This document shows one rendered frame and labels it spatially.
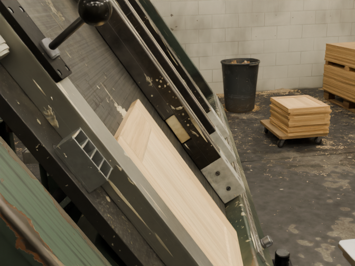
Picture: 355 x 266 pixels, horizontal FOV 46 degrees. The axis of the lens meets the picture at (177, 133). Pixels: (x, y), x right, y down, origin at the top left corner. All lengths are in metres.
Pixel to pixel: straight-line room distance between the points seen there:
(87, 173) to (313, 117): 3.79
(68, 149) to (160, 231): 0.18
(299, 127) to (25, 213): 3.96
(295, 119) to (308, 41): 2.84
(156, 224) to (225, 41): 5.86
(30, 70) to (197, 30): 5.77
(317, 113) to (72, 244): 3.96
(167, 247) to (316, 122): 3.72
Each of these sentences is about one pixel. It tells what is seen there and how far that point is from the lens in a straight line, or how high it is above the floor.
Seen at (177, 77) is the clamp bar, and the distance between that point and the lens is 1.31.
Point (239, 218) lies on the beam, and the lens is 1.10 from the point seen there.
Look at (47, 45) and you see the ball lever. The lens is 0.55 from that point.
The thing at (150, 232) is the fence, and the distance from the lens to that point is 0.59.
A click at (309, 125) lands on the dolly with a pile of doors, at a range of 4.25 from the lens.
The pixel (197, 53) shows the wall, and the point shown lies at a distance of 6.30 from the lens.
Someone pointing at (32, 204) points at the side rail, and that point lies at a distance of 0.34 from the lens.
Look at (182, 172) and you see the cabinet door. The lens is 0.91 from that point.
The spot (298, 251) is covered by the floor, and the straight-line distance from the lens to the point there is 2.64.
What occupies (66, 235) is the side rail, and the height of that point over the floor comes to 1.27.
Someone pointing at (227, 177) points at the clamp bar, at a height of 0.97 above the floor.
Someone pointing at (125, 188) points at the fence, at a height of 1.20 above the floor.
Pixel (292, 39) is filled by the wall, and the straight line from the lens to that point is 6.71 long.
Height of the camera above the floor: 1.44
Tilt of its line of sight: 18 degrees down
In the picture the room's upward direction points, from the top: 2 degrees counter-clockwise
